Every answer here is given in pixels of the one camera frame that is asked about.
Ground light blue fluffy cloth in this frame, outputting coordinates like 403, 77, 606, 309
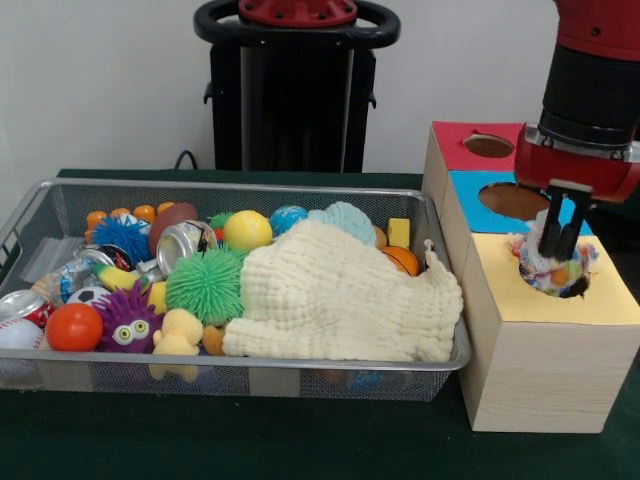
307, 201, 378, 248

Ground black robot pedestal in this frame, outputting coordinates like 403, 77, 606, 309
193, 0, 401, 174

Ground silver mesh bin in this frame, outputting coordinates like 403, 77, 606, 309
0, 178, 472, 404

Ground orange smooth ball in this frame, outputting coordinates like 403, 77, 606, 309
45, 302, 105, 352

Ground yellow plush duck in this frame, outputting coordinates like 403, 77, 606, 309
152, 308, 205, 357

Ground white baseball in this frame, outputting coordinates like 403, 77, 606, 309
0, 317, 46, 351

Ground green spiky rubber ball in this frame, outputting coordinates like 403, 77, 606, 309
165, 247, 247, 327

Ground purple spiky monster toy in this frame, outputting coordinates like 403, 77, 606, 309
92, 285, 165, 355

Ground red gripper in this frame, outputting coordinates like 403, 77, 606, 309
513, 123, 640, 262

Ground cream muslin cloth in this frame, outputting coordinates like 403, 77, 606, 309
222, 219, 465, 364

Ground multicoloured rope toy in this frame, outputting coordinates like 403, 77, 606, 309
508, 209, 601, 299

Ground yellow smooth ball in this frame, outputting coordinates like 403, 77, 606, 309
222, 209, 274, 251

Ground dark green table cloth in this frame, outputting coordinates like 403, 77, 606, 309
592, 199, 640, 241
0, 168, 640, 480

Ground brown toy football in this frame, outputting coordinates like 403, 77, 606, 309
147, 202, 199, 256

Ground blue spiky rubber ball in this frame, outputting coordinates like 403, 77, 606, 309
89, 215, 154, 265

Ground wooden three-hole box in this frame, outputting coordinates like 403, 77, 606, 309
421, 120, 640, 434

